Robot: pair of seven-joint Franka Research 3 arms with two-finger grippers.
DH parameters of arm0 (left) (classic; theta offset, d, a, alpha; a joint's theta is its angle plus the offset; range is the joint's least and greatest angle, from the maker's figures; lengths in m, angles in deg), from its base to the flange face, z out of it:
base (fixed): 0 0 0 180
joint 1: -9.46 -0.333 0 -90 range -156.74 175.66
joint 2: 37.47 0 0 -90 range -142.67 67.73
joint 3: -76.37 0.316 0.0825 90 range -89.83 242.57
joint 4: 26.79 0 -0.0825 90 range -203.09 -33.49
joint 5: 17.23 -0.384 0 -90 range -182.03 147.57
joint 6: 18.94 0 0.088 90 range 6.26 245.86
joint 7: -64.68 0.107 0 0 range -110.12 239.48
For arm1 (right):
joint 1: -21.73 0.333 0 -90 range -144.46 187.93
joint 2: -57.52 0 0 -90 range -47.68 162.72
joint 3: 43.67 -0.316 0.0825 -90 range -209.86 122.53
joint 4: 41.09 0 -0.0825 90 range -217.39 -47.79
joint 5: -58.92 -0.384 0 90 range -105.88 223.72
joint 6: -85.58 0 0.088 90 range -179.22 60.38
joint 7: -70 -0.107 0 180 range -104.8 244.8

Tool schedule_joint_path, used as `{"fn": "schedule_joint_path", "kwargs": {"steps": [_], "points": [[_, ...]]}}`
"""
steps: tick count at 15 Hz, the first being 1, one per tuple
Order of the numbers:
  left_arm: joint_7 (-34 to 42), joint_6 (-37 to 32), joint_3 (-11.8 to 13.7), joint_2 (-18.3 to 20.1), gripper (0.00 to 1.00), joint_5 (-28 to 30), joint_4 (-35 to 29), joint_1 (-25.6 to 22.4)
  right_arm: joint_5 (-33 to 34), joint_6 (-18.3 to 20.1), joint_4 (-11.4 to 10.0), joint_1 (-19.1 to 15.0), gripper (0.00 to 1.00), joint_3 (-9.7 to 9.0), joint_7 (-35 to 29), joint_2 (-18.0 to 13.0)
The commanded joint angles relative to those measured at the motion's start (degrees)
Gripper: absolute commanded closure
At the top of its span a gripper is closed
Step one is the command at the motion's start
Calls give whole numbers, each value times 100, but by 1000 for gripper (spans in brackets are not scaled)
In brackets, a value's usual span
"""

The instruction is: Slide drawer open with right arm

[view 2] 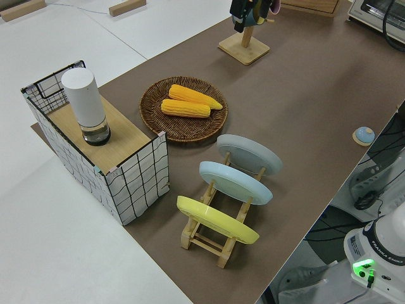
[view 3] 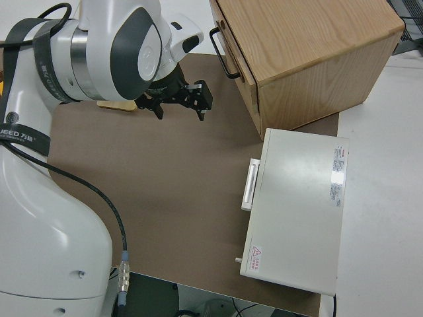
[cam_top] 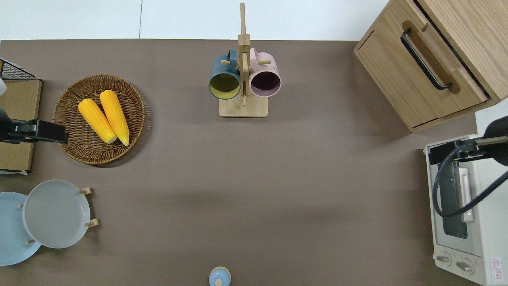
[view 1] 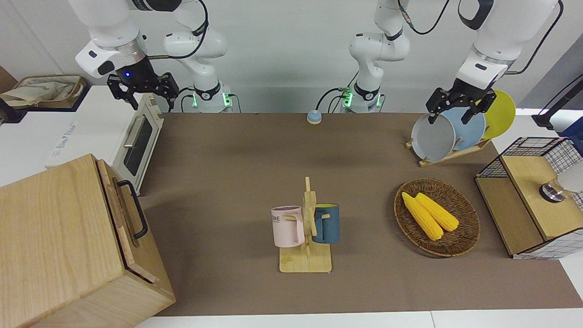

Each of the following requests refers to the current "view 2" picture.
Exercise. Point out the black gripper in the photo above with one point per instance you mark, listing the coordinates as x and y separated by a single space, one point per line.
240 9

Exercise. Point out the dark green mug yellow inside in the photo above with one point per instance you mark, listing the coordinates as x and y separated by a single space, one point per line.
257 12

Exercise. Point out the wooden mug tree stand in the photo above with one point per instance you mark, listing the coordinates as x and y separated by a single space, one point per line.
245 47

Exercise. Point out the pink mug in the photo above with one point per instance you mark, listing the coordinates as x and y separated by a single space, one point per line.
274 6

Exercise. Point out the light wooden cabinet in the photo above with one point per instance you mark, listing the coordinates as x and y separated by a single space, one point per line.
311 6

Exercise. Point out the yellow corn cob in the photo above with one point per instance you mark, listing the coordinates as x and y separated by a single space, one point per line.
190 94
185 108

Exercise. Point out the brown table mat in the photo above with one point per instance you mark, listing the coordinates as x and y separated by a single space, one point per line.
300 95

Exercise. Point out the light wooden block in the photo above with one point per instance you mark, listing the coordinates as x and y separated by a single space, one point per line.
22 10
126 8

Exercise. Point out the round brown wicker tray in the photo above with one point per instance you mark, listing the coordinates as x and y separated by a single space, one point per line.
183 126

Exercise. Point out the grey plate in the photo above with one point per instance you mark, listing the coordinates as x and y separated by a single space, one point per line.
250 153

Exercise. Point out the white toaster oven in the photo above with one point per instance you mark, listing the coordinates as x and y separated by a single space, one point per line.
370 16

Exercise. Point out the light blue plate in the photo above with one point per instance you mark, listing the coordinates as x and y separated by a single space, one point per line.
234 182

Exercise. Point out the light wooden board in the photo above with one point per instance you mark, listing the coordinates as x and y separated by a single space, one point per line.
123 139

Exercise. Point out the white cylinder bottle clear base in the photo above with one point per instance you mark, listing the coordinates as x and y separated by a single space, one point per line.
83 101

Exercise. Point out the white grid pattern storage box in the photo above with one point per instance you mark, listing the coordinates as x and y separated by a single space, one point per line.
139 187

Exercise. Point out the yellow plate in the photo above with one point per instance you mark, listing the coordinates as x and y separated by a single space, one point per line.
215 218

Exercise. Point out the wooden plate rack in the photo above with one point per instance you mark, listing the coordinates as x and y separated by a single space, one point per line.
193 236

